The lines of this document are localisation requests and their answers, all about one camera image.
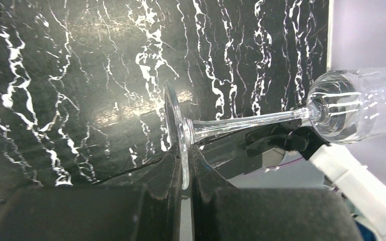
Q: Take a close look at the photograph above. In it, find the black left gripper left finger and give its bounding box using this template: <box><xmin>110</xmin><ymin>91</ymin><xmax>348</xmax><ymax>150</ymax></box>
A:
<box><xmin>0</xmin><ymin>145</ymin><xmax>182</xmax><ymax>240</ymax></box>

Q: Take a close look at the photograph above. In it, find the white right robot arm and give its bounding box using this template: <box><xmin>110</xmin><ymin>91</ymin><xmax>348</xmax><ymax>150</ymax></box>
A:
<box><xmin>245</xmin><ymin>124</ymin><xmax>386</xmax><ymax>240</ymax></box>

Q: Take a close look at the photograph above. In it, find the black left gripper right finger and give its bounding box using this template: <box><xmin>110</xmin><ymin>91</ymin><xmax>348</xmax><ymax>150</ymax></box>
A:
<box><xmin>188</xmin><ymin>146</ymin><xmax>362</xmax><ymax>240</ymax></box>

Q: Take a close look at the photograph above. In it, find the clear tumbler glass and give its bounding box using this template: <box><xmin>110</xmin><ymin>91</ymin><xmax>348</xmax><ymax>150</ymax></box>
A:
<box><xmin>164</xmin><ymin>67</ymin><xmax>386</xmax><ymax>189</ymax></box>

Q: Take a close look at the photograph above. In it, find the black front mounting rail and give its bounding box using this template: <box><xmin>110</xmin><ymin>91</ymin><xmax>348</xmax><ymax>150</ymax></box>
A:
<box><xmin>94</xmin><ymin>118</ymin><xmax>299</xmax><ymax>186</ymax></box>

